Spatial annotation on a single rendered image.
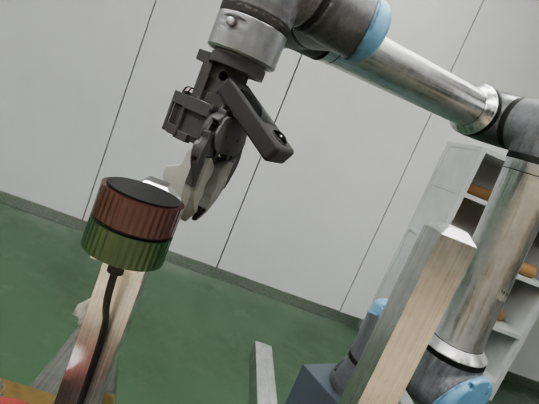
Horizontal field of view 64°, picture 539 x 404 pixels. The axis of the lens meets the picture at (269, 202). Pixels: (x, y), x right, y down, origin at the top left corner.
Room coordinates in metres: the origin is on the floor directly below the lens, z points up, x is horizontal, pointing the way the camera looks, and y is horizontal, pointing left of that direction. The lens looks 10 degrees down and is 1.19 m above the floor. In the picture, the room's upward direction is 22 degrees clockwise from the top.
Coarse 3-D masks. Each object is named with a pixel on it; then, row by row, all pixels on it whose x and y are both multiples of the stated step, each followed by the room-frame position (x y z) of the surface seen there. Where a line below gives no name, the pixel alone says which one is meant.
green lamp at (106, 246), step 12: (96, 228) 0.27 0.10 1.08; (84, 240) 0.28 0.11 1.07; (96, 240) 0.27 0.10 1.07; (108, 240) 0.27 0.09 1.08; (120, 240) 0.27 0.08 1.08; (132, 240) 0.27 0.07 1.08; (168, 240) 0.29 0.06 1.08; (96, 252) 0.27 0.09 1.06; (108, 252) 0.27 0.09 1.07; (120, 252) 0.27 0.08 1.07; (132, 252) 0.27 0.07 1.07; (144, 252) 0.28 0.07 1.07; (156, 252) 0.28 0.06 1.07; (108, 264) 0.27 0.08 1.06; (120, 264) 0.27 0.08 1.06; (132, 264) 0.27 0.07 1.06; (144, 264) 0.28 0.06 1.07; (156, 264) 0.29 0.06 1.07
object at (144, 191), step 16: (128, 192) 0.28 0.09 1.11; (144, 192) 0.29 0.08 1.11; (160, 192) 0.31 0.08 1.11; (144, 240) 0.28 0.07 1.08; (160, 240) 0.29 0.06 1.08; (112, 272) 0.29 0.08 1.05; (128, 272) 0.33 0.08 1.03; (144, 272) 0.33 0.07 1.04; (112, 288) 0.29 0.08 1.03; (96, 352) 0.32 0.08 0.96; (80, 400) 0.32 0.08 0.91
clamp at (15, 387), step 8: (8, 384) 0.36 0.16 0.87; (16, 384) 0.36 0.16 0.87; (8, 392) 0.35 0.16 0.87; (16, 392) 0.35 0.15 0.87; (24, 392) 0.35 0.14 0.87; (32, 392) 0.36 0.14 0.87; (40, 392) 0.36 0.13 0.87; (24, 400) 0.35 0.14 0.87; (32, 400) 0.35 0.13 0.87; (40, 400) 0.35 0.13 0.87; (48, 400) 0.36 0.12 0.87
